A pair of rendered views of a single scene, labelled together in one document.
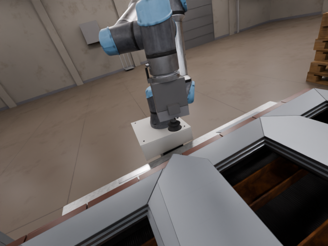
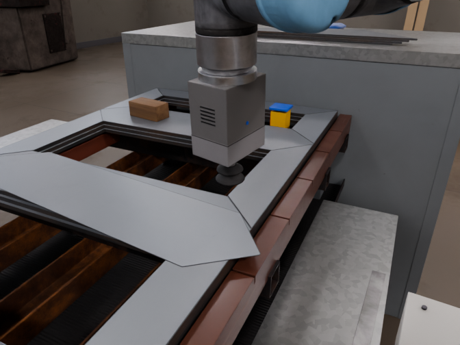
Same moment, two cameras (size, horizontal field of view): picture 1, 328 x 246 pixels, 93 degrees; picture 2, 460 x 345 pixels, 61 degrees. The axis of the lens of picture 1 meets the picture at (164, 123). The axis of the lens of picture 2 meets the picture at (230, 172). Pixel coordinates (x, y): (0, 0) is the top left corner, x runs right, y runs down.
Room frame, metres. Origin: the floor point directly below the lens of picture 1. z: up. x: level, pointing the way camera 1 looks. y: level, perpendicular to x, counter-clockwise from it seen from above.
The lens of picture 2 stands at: (0.73, -0.41, 1.24)
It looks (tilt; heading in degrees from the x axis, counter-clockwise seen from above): 26 degrees down; 131
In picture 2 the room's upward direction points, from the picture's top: straight up
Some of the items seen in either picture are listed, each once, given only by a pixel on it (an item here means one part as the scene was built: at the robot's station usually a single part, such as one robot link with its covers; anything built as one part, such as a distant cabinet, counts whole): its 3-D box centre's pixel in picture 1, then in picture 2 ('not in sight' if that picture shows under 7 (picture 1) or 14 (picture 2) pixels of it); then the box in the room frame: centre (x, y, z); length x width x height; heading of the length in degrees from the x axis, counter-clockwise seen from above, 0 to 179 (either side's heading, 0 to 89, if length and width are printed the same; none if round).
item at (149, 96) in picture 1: (158, 96); not in sight; (0.83, -0.01, 0.94); 0.13 x 0.12 x 0.14; 75
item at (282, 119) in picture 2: not in sight; (278, 138); (0.07, 0.59, 0.78); 0.05 x 0.05 x 0.19; 16
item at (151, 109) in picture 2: not in sight; (148, 109); (-0.26, 0.33, 0.87); 0.12 x 0.06 x 0.05; 7
